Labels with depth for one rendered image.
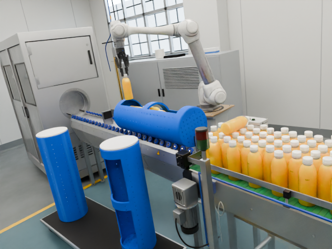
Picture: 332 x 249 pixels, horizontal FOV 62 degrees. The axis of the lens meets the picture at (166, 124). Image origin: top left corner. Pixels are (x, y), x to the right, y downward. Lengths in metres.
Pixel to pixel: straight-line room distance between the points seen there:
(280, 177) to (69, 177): 1.95
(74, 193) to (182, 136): 1.38
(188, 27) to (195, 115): 0.72
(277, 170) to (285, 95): 3.35
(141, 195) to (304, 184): 1.16
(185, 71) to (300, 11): 1.78
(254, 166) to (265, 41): 3.40
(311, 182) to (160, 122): 1.05
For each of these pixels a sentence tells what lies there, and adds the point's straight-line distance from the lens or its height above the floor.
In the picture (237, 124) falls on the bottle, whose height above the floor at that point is 1.16.
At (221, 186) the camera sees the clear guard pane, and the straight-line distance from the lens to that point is 1.50.
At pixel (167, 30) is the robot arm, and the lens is 2.44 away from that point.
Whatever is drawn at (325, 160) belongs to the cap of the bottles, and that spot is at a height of 1.11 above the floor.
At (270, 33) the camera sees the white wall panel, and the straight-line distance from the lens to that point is 4.62.
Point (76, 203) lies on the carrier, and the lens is 2.88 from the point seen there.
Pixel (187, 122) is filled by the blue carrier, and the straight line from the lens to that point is 1.84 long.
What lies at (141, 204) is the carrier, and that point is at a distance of 2.10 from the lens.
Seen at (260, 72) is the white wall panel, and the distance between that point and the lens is 4.74.
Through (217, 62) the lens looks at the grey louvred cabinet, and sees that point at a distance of 3.58.
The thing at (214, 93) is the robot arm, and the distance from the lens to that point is 2.34.
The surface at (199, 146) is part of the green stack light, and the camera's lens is 1.31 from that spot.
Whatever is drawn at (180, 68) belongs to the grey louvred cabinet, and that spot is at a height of 1.30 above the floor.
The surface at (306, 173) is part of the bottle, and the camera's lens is 1.32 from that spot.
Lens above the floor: 1.66
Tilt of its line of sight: 16 degrees down
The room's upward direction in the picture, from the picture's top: 8 degrees counter-clockwise
